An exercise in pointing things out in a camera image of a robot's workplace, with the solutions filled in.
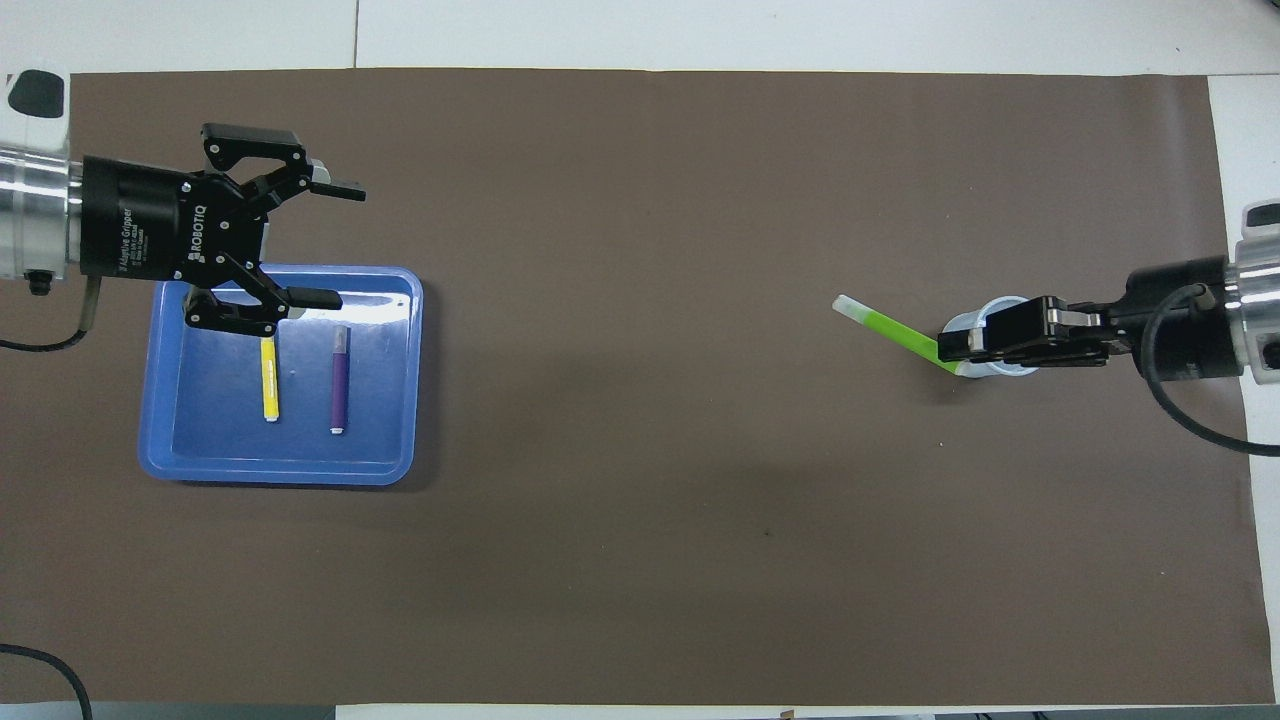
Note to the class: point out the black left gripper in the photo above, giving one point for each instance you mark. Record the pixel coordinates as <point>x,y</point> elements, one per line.
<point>150,225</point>

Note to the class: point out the green pen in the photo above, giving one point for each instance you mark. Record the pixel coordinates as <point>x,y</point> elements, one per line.
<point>895,332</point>

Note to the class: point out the blue plastic tray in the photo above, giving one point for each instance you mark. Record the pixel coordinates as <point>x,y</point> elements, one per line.
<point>390,420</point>

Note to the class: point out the yellow pen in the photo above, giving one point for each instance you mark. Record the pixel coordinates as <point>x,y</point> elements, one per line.
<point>270,385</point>

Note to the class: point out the purple pen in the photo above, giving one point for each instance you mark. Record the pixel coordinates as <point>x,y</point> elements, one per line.
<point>339,385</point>

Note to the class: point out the clear plastic cup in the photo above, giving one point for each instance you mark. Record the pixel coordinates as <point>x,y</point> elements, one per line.
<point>1010,368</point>

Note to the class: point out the brown table mat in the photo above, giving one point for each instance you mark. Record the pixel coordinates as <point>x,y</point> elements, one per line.
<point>640,500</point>

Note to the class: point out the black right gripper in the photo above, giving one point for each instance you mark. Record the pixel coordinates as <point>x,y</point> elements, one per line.
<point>1190,320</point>

